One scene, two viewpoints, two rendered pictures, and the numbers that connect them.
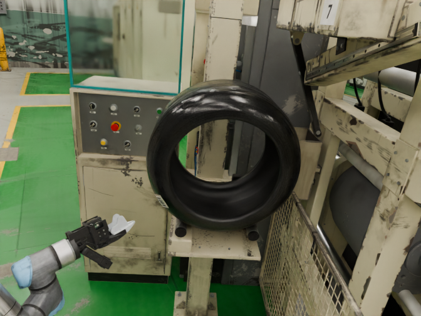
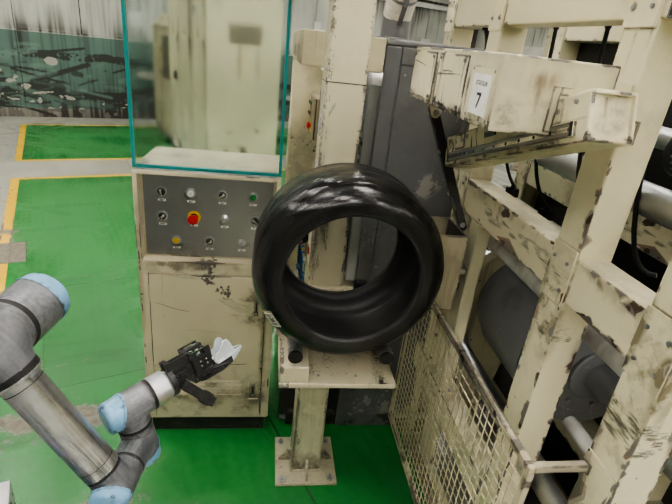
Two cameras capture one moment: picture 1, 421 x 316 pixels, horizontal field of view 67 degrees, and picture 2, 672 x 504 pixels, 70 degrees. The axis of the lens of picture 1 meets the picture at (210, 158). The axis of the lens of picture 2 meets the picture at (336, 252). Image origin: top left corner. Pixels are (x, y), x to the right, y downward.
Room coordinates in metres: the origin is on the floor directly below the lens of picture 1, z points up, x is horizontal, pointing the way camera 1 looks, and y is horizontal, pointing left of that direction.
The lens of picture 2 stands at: (-0.17, 0.10, 1.77)
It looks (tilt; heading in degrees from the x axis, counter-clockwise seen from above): 24 degrees down; 355
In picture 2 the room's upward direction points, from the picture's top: 6 degrees clockwise
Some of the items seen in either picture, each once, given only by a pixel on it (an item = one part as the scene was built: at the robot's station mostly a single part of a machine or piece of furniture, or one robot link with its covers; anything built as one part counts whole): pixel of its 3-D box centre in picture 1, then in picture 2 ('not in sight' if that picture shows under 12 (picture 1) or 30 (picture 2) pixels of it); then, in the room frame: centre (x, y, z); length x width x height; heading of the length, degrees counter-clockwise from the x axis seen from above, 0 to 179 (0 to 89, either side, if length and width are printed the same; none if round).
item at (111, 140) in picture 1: (132, 185); (212, 295); (1.79, 0.48, 0.63); 0.56 x 0.41 x 1.27; 94
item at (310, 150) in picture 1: (293, 162); (432, 262); (1.43, -0.40, 1.05); 0.20 x 0.15 x 0.30; 4
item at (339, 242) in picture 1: (343, 221); (494, 334); (1.65, -0.83, 0.61); 0.33 x 0.06 x 0.86; 94
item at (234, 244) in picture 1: (212, 228); (332, 351); (1.18, -0.04, 0.80); 0.37 x 0.36 x 0.02; 94
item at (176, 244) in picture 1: (181, 219); (292, 341); (1.17, 0.10, 0.83); 0.36 x 0.09 x 0.06; 4
